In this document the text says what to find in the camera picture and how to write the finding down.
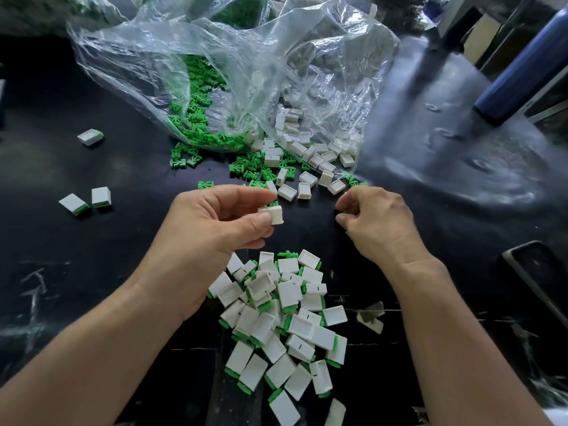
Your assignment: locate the pile of assembled white-green pieces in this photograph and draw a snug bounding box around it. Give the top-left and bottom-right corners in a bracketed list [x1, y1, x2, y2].
[206, 249, 349, 426]

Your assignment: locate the plastic bag full of green pieces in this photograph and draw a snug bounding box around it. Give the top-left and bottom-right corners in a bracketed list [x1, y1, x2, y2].
[133, 0, 272, 30]

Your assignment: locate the person's left forearm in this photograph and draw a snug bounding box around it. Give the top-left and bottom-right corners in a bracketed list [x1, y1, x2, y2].
[0, 279, 183, 426]

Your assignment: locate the white plastic part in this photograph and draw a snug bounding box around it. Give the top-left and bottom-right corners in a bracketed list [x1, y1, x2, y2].
[258, 204, 285, 226]

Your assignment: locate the large bag of assembled pieces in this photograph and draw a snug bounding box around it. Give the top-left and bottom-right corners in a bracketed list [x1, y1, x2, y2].
[0, 0, 125, 36]

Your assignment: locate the person's right hand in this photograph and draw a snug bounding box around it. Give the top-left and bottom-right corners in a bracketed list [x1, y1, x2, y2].
[334, 185, 436, 276]

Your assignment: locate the clear plastic bag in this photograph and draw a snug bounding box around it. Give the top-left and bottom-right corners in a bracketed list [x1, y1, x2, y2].
[67, 0, 401, 154]

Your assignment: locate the person's left hand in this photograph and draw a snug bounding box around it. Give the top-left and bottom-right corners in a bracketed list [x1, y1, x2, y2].
[133, 184, 278, 318]

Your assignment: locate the blue cylinder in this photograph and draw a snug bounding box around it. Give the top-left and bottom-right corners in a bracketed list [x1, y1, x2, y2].
[473, 6, 568, 126]

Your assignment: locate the empty white shell right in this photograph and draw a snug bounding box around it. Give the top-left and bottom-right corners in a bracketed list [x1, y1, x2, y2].
[356, 301, 386, 335]

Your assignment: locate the person's right forearm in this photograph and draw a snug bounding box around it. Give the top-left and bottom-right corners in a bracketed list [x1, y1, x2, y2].
[389, 254, 553, 426]

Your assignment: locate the assembled white-green part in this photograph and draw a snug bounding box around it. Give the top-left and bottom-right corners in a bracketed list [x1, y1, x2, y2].
[76, 128, 105, 147]
[59, 193, 90, 217]
[91, 186, 113, 209]

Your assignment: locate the black smartphone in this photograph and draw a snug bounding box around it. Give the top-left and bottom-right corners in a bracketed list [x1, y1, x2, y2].
[502, 240, 568, 327]

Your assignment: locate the brown cardboard box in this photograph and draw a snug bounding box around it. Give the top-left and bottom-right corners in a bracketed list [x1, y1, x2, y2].
[463, 6, 505, 60]

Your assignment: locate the white metal frame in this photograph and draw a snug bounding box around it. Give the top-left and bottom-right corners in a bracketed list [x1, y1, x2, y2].
[435, 0, 568, 60]

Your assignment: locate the heap of white caps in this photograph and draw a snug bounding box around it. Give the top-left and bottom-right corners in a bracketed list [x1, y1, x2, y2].
[262, 106, 358, 202]

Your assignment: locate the pile of green clips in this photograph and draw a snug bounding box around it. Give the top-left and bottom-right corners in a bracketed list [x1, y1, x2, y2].
[169, 56, 367, 192]

